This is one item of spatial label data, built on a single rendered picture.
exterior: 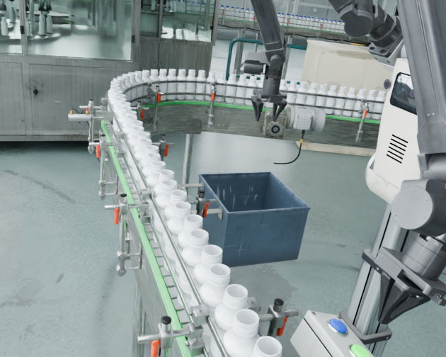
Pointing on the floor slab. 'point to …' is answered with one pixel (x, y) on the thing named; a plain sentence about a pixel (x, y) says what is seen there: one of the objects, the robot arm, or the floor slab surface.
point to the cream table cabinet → (342, 78)
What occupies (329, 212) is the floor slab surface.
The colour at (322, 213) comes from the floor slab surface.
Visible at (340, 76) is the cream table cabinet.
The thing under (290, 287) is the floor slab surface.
